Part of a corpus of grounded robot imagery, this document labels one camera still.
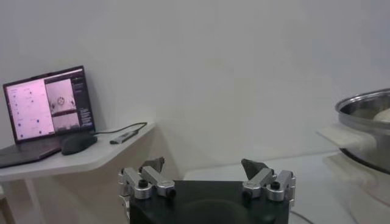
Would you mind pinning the black computer mouse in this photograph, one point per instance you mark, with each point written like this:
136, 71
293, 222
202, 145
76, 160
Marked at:
77, 144

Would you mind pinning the black open laptop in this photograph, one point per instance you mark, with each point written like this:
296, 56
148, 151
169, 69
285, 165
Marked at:
30, 112

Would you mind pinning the stainless steel steamer basket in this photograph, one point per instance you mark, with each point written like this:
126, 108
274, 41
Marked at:
365, 134

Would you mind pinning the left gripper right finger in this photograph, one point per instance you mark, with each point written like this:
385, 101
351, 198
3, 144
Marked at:
262, 179

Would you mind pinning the white steamed baozi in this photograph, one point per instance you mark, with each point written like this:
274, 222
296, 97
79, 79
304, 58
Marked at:
383, 116

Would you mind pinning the cream electric cooker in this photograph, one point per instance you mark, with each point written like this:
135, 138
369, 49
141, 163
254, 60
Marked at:
365, 191

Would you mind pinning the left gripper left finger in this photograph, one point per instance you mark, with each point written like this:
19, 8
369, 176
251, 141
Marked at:
152, 178

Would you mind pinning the white side desk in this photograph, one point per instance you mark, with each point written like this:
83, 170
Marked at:
91, 159

